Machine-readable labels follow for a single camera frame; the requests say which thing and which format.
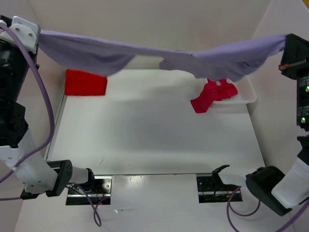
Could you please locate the lilac t shirt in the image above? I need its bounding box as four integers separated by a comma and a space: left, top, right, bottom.
38, 30, 287, 82

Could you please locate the red t shirt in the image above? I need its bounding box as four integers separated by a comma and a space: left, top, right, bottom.
64, 69, 108, 96

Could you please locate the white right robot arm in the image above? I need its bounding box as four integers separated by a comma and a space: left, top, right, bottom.
212, 34, 309, 216

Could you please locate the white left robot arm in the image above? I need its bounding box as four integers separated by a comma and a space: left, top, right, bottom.
0, 16, 95, 200

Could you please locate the white plastic basket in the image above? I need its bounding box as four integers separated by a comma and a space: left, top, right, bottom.
211, 76, 257, 108

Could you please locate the magenta t shirt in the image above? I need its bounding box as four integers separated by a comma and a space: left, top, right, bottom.
190, 79, 238, 114

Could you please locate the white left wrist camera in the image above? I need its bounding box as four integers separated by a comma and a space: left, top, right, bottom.
10, 16, 41, 54

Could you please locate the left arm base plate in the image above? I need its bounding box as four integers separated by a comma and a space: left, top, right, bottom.
66, 175, 113, 206

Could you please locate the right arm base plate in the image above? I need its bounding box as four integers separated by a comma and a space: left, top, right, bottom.
196, 175, 237, 203

